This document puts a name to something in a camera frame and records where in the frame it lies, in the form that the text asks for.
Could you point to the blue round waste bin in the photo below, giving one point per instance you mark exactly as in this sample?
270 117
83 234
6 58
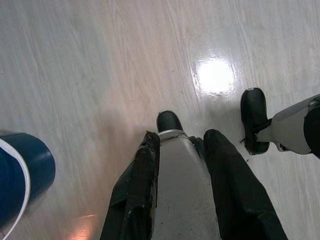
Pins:
32 160

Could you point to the black robot left foot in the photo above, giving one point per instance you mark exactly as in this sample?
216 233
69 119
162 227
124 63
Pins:
170 121

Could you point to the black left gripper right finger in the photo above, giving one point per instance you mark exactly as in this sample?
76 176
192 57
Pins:
237 190

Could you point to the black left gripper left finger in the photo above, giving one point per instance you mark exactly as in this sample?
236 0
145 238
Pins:
135 190

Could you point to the black robot right foot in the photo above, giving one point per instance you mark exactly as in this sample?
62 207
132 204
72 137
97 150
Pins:
252 117

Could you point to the black robot foot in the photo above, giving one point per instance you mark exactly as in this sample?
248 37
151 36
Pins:
252 117
170 121

